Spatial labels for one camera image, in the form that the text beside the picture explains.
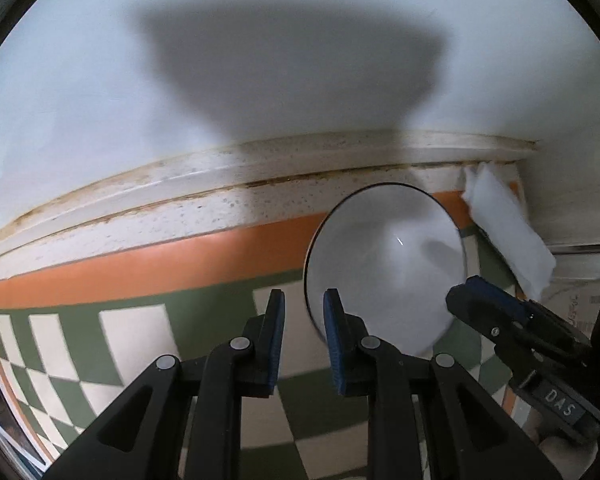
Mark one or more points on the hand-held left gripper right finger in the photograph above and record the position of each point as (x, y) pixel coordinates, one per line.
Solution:
(332, 340)

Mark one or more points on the folded white paper towel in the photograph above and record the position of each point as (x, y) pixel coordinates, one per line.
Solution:
(510, 230)

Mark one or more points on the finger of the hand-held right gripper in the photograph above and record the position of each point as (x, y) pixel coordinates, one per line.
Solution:
(490, 305)

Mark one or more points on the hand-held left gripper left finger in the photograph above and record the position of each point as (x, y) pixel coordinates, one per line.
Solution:
(277, 330)

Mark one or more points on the white bowl dark rim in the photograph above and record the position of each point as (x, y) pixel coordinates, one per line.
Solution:
(390, 265)

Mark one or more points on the green white checkered mat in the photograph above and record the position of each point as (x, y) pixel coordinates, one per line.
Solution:
(205, 310)

